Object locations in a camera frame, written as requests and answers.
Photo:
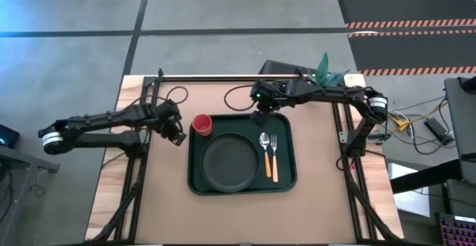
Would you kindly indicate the black mat with orange stripes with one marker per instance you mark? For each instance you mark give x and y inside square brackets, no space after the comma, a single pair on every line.
[409,7]
[409,52]

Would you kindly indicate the black device with blue light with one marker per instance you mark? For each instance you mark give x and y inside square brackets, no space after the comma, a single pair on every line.
[9,134]

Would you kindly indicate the pink tag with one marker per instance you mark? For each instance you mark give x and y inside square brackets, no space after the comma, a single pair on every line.
[350,166]

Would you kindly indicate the grey metal bracket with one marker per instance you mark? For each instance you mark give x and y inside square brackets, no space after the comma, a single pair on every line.
[377,137]

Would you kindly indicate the black aluminium rig frame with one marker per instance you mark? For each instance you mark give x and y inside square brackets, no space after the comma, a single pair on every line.
[208,78]

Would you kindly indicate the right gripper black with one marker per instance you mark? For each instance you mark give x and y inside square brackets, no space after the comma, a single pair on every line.
[277,95]

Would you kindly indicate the black desk beam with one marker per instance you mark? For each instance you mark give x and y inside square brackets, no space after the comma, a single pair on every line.
[427,175]

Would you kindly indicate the black round plate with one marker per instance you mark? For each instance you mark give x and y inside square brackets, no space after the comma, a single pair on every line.
[230,162]

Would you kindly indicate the white box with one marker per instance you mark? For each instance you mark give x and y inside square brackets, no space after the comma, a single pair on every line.
[409,201]

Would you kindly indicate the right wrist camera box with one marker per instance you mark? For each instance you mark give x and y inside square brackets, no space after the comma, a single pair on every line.
[260,91]

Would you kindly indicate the backlit keyboard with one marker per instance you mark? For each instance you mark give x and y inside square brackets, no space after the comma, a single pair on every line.
[457,233]

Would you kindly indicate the black computer monitor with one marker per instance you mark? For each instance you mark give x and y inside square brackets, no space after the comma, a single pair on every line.
[279,67]

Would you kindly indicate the green plant in white pot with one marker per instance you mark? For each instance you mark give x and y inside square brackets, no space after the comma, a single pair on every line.
[326,77]

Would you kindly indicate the grey metal desk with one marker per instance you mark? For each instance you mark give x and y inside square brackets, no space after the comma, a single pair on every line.
[22,157]

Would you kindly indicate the grey flat panel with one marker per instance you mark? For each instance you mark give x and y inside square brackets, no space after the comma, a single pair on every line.
[465,127]

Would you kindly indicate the black power adapter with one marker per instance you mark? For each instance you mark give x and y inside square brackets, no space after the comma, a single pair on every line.
[439,130]

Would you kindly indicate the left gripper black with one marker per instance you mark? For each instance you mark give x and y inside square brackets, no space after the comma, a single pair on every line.
[167,117]

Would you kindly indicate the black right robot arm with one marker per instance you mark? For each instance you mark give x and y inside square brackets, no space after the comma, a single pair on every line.
[334,94]

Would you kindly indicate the red plastic cup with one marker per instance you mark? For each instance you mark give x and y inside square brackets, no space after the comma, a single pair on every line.
[202,125]

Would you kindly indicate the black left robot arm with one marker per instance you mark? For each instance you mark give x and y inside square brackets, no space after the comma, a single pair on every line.
[96,119]

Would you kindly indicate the tan table mat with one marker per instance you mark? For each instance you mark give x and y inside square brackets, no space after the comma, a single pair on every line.
[260,216]

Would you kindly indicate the dark green plastic tray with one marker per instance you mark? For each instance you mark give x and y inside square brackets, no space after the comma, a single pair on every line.
[230,125]

